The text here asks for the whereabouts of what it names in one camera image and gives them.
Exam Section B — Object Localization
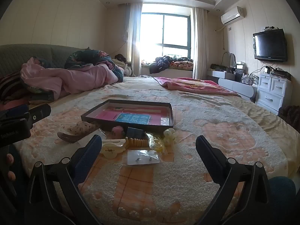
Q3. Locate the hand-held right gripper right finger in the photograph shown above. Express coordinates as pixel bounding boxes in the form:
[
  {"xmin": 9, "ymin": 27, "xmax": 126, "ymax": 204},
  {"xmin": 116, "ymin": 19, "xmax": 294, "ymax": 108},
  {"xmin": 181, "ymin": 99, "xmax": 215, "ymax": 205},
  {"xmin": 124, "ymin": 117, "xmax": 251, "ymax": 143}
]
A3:
[{"xmin": 196, "ymin": 135, "xmax": 271, "ymax": 225}]

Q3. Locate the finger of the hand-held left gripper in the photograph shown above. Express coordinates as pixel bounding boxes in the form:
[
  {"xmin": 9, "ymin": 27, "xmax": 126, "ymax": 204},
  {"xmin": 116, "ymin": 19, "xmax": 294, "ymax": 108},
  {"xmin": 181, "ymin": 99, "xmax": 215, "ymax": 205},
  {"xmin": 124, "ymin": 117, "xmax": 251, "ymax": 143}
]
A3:
[{"xmin": 28, "ymin": 103, "xmax": 52, "ymax": 125}]

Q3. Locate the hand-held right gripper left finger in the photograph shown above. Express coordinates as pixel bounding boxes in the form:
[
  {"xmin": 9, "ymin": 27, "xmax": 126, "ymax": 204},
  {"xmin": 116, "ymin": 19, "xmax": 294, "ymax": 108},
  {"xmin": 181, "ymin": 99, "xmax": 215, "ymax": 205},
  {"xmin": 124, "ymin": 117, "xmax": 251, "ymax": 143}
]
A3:
[{"xmin": 25, "ymin": 135, "xmax": 103, "ymax": 225}]

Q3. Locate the white cream tube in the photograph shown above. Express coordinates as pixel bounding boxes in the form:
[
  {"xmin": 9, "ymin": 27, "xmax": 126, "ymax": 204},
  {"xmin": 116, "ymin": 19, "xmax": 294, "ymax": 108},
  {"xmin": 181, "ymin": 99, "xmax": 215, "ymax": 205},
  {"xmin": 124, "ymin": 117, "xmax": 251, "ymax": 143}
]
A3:
[{"xmin": 100, "ymin": 139, "xmax": 127, "ymax": 159}]

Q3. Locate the brown curved hair clip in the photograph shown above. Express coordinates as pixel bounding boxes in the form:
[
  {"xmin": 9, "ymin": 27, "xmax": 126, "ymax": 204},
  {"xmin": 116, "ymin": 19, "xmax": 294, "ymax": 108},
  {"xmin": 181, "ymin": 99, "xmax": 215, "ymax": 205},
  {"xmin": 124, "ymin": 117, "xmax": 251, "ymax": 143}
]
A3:
[{"xmin": 57, "ymin": 132, "xmax": 88, "ymax": 144}]

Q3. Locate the floral fabric hair scrunchie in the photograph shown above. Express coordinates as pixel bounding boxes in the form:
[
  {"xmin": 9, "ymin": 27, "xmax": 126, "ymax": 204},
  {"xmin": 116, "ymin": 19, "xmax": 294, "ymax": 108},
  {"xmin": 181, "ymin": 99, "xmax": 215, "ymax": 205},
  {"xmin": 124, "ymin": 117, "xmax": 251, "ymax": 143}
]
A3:
[{"xmin": 66, "ymin": 121, "xmax": 100, "ymax": 134}]

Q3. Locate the clear bag of yellow hairclips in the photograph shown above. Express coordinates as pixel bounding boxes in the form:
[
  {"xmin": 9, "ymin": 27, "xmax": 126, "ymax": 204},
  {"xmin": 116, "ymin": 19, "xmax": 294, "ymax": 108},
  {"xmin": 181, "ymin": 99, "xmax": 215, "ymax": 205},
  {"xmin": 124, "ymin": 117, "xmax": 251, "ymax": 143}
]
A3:
[{"xmin": 147, "ymin": 133, "xmax": 170, "ymax": 155}]

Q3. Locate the clear bag with earrings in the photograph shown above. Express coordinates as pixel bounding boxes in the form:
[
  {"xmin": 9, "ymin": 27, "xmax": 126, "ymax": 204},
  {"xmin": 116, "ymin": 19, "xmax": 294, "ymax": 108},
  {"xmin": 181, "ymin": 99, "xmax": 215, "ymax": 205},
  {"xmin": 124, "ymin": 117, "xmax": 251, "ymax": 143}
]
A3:
[{"xmin": 127, "ymin": 149, "xmax": 163, "ymax": 167}]

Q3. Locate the dark shallow cardboard box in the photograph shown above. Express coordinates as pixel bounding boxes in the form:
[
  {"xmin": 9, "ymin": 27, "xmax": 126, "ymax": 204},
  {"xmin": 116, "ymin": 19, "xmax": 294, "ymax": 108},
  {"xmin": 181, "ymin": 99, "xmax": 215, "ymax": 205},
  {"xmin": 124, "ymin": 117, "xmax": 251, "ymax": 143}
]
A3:
[{"xmin": 81, "ymin": 99, "xmax": 174, "ymax": 132}]

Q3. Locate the person's left hand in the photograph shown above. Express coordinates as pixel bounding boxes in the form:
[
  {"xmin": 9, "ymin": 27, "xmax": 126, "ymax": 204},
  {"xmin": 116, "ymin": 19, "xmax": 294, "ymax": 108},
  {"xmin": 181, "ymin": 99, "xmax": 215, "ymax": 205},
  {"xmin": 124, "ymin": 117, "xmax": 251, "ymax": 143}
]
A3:
[{"xmin": 6, "ymin": 153, "xmax": 17, "ymax": 181}]

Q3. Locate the striped pillow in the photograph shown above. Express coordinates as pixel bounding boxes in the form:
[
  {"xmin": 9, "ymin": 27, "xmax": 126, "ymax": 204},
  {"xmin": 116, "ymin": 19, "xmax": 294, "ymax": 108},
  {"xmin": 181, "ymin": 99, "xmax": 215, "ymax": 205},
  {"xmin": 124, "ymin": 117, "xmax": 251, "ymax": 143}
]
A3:
[{"xmin": 0, "ymin": 71, "xmax": 31, "ymax": 104}]

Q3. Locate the pale yellow small toy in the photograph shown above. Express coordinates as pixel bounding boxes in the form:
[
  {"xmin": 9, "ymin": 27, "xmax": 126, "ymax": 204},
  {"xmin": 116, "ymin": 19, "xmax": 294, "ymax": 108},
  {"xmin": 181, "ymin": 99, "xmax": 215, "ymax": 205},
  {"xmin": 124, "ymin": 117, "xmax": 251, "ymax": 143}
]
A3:
[{"xmin": 163, "ymin": 128, "xmax": 177, "ymax": 146}]

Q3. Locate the dark blue small box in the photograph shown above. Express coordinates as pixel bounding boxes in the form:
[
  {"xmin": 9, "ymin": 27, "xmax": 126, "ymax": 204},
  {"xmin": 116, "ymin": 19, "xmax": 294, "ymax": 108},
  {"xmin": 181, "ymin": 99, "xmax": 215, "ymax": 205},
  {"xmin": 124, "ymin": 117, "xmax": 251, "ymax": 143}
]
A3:
[{"xmin": 126, "ymin": 127, "xmax": 146, "ymax": 141}]

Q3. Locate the pink duvet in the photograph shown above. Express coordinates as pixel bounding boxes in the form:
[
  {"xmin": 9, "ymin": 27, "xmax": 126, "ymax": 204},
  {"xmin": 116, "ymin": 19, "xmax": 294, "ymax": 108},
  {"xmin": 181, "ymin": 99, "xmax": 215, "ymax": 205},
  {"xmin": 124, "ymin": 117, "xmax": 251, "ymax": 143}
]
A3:
[{"xmin": 20, "ymin": 57, "xmax": 125, "ymax": 96}]

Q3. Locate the green padded headboard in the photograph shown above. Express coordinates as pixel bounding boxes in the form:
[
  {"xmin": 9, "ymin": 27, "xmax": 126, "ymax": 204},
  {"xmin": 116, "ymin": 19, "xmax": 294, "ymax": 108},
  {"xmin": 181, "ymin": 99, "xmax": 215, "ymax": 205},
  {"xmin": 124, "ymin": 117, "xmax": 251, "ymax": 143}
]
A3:
[{"xmin": 0, "ymin": 43, "xmax": 82, "ymax": 79}]

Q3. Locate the pink patterned blanket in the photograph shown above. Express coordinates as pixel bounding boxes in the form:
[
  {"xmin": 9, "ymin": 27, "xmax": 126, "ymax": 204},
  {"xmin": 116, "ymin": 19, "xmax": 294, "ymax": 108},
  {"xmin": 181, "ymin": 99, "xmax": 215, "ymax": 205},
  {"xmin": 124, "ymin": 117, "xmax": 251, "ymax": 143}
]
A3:
[{"xmin": 153, "ymin": 76, "xmax": 242, "ymax": 97}]

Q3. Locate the dark floral quilt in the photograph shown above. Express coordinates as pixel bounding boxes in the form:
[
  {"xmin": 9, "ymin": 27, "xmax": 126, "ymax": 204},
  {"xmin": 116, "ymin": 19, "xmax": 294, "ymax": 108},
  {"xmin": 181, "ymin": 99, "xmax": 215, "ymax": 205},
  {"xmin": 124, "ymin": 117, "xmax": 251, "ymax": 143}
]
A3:
[{"xmin": 64, "ymin": 49, "xmax": 125, "ymax": 83}]

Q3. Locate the person's teal clothed leg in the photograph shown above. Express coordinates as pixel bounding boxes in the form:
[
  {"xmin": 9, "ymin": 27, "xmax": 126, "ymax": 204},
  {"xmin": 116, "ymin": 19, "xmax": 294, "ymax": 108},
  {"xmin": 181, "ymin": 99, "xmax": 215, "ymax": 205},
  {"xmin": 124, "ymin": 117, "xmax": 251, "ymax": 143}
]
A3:
[{"xmin": 268, "ymin": 176, "xmax": 297, "ymax": 225}]

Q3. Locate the dark brown cloth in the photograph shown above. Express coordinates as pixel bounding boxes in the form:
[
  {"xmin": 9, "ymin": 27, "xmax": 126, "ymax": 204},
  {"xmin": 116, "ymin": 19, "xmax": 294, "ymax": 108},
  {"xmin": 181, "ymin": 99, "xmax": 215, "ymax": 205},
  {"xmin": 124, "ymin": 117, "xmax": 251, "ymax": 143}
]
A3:
[{"xmin": 278, "ymin": 105, "xmax": 300, "ymax": 133}]

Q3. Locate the white drawer cabinet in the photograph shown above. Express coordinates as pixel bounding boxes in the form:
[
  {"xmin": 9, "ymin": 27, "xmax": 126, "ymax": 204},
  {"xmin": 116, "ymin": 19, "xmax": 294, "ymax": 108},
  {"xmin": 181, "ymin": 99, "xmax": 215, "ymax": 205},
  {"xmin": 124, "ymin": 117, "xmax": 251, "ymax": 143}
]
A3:
[{"xmin": 255, "ymin": 72, "xmax": 292, "ymax": 115}]

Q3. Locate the pile of dark clothes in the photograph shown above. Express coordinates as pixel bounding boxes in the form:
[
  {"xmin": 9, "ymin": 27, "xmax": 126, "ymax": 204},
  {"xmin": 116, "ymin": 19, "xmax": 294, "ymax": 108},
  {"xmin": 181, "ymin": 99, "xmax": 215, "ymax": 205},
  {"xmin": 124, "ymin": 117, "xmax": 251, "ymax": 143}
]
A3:
[{"xmin": 149, "ymin": 56, "xmax": 179, "ymax": 74}]

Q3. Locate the sheer white curtain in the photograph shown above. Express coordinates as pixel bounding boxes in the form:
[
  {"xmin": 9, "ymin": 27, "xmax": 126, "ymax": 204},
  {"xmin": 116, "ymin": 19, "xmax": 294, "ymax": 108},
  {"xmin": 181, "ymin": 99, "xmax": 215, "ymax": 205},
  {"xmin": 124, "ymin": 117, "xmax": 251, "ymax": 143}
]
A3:
[
  {"xmin": 190, "ymin": 7, "xmax": 209, "ymax": 80},
  {"xmin": 118, "ymin": 3, "xmax": 143, "ymax": 77}
]

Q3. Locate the window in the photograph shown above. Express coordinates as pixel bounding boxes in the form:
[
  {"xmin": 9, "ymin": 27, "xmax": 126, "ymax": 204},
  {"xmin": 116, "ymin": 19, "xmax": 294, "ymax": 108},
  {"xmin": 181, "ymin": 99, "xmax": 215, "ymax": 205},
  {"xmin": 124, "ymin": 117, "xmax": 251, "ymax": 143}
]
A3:
[{"xmin": 140, "ymin": 3, "xmax": 194, "ymax": 62}]

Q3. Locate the white air conditioner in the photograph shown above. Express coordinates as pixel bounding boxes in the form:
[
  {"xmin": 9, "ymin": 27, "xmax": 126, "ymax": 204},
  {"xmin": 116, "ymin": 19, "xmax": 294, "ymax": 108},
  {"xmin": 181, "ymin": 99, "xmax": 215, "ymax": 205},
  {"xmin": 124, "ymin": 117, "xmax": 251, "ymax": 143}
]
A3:
[{"xmin": 220, "ymin": 6, "xmax": 247, "ymax": 25}]

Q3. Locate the pink pom hair tie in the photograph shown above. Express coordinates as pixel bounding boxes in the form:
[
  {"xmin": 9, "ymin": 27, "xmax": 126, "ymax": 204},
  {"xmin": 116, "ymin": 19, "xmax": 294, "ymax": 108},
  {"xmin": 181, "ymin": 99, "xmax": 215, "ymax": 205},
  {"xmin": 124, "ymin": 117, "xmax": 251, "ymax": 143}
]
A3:
[{"xmin": 112, "ymin": 126, "xmax": 125, "ymax": 137}]

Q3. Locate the black wall television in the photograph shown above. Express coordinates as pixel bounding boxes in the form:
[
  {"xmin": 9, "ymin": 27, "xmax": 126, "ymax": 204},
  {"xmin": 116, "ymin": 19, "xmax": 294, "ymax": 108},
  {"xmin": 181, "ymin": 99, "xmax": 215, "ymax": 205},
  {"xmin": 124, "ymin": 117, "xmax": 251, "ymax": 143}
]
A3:
[{"xmin": 252, "ymin": 29, "xmax": 288, "ymax": 62}]

